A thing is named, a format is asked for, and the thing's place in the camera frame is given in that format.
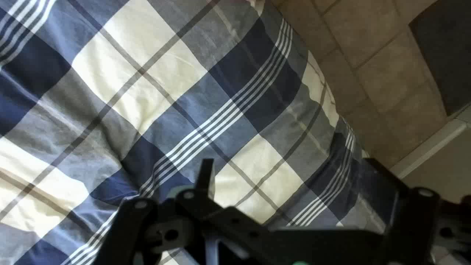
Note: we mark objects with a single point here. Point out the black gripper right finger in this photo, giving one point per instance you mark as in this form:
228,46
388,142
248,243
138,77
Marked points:
415,226

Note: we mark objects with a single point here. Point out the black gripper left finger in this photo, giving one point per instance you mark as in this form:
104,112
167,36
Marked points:
130,226

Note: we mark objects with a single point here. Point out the white baseboard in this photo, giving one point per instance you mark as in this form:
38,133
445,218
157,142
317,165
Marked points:
428,149

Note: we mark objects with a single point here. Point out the blue white plaid duvet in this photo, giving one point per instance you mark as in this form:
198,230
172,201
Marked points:
197,98

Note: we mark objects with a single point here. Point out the dark floor mat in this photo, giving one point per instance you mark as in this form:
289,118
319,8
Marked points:
447,49

